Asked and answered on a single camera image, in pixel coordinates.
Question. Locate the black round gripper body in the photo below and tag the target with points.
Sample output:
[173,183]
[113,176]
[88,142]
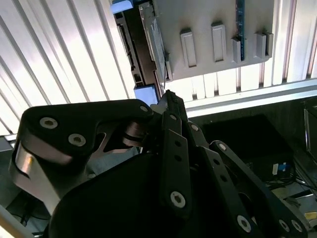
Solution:
[111,203]

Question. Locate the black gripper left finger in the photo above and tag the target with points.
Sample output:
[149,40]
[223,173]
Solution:
[74,116]

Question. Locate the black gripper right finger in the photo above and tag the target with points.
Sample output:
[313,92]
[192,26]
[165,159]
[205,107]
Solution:
[223,173]

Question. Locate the hard disk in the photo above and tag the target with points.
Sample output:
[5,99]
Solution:
[138,49]

